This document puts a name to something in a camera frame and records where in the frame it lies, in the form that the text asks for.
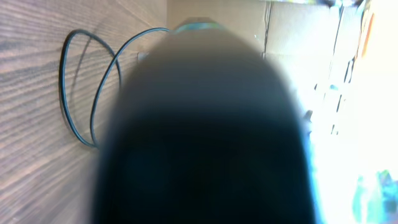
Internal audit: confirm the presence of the blue Samsung Galaxy smartphone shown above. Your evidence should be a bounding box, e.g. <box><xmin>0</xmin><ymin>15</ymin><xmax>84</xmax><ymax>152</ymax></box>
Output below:
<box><xmin>173</xmin><ymin>17</ymin><xmax>224</xmax><ymax>33</ymax></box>

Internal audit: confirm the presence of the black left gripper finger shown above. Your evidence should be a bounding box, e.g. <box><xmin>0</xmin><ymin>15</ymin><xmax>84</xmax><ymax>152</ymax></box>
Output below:
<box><xmin>91</xmin><ymin>29</ymin><xmax>315</xmax><ymax>223</ymax></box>

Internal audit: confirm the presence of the cardboard box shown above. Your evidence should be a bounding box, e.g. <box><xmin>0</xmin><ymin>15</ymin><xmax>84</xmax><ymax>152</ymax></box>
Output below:
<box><xmin>166</xmin><ymin>0</ymin><xmax>364</xmax><ymax>63</ymax></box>

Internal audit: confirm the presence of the black USB charging cable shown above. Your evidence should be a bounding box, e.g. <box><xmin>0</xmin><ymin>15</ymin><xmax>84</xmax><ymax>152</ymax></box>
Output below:
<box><xmin>58</xmin><ymin>27</ymin><xmax>170</xmax><ymax>149</ymax></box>

